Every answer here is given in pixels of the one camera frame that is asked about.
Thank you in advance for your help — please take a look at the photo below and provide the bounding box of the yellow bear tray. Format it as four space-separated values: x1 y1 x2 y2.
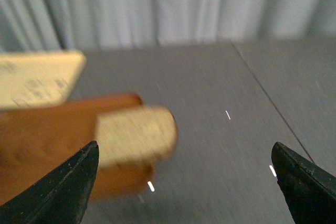
1 50 87 111

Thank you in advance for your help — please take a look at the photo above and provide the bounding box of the grey curtain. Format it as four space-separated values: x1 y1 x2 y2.
1 0 335 52

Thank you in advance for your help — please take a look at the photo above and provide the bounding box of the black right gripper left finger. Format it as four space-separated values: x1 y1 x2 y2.
1 141 99 223

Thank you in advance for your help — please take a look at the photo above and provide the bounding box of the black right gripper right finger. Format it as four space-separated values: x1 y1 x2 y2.
271 142 335 223

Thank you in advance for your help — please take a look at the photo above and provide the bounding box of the brown wood-grain tray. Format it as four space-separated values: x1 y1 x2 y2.
1 93 142 204

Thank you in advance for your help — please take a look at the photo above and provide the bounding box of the bread slice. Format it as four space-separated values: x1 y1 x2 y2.
94 105 177 168

